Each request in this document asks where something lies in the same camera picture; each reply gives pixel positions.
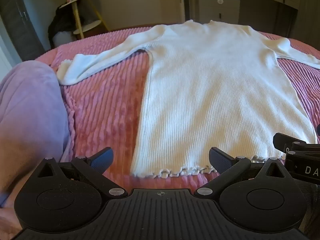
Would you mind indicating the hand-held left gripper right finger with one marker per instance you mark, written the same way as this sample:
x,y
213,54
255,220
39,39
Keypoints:
x,y
219,160

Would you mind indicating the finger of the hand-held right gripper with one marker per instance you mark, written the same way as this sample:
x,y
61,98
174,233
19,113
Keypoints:
x,y
287,140

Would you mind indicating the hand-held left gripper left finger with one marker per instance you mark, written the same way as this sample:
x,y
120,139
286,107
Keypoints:
x,y
102,161

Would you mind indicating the white ribbed sweater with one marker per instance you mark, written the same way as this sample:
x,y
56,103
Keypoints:
x,y
212,92

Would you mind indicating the pink ribbed blanket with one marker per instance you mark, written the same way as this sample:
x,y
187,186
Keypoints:
x,y
107,100

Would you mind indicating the purple sleeved arm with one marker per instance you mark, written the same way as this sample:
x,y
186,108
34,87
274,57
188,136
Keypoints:
x,y
30,120

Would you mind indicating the white bin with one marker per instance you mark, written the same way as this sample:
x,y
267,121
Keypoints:
x,y
62,38

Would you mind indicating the grey vanity desk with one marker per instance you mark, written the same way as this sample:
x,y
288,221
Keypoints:
x,y
267,2

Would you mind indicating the yellow shelf rack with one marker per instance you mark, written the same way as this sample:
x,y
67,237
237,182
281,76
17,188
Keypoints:
x,y
80,17

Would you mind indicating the dark bag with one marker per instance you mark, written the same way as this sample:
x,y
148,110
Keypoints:
x,y
63,17

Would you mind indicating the small grey cabinet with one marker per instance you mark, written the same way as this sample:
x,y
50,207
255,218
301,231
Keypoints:
x,y
216,8

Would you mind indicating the dark door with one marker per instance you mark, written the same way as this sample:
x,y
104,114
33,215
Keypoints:
x,y
18,17

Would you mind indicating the white wall pipe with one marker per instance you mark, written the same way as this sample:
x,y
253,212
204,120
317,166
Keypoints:
x,y
182,0

